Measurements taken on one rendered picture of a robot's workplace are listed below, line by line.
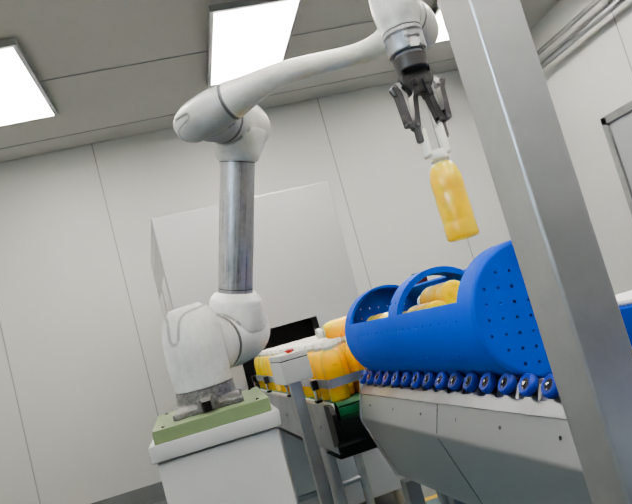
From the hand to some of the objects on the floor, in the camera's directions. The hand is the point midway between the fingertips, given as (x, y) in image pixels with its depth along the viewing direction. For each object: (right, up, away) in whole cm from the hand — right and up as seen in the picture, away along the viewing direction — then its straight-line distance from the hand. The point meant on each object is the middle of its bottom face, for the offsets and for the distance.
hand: (433, 141), depth 145 cm
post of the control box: (-7, -166, +74) cm, 182 cm away
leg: (+20, -156, +55) cm, 166 cm away
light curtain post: (+30, -138, -89) cm, 167 cm away
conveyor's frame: (+4, -170, +145) cm, 224 cm away
